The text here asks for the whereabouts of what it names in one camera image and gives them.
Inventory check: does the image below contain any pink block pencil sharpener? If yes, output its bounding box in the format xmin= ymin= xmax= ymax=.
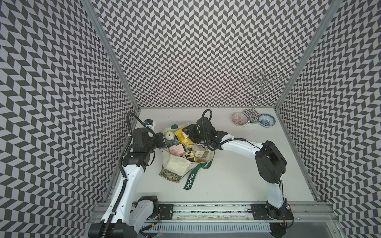
xmin=169 ymin=143 xmax=187 ymax=157

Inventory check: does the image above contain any white cartoon pencil sharpener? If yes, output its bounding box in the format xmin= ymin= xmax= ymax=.
xmin=192 ymin=144 xmax=209 ymax=159

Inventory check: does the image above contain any blue white patterned bowl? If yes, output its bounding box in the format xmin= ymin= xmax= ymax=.
xmin=258 ymin=114 xmax=276 ymax=128

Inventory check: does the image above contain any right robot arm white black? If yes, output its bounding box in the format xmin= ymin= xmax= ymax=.
xmin=182 ymin=117 xmax=294 ymax=222

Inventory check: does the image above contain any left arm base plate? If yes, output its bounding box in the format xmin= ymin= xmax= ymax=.
xmin=154 ymin=203 xmax=174 ymax=221

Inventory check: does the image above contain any cream canvas tote bag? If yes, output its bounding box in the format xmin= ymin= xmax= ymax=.
xmin=159 ymin=124 xmax=215 ymax=190

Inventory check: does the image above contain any pink ribbed bowl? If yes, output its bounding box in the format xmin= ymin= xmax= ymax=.
xmin=232 ymin=113 xmax=248 ymax=126

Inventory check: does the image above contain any yellow block pencil sharpener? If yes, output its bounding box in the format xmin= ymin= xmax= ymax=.
xmin=174 ymin=128 xmax=194 ymax=147

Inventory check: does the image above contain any mint green pencil sharpener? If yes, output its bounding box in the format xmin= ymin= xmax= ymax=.
xmin=164 ymin=131 xmax=175 ymax=147

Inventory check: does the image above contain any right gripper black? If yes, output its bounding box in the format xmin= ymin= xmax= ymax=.
xmin=182 ymin=123 xmax=209 ymax=143

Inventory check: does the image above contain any aluminium mounting rail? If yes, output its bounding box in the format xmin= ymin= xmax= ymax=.
xmin=89 ymin=202 xmax=340 ymax=224

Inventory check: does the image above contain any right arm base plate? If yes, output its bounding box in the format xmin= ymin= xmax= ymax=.
xmin=248 ymin=204 xmax=294 ymax=221

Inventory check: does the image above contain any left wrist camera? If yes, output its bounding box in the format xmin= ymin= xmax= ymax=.
xmin=144 ymin=119 xmax=156 ymax=128

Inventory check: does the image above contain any silver jewelry tree stand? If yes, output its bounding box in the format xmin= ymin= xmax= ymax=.
xmin=242 ymin=71 xmax=285 ymax=125

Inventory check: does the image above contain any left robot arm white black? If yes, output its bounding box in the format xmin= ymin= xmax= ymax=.
xmin=87 ymin=126 xmax=165 ymax=238

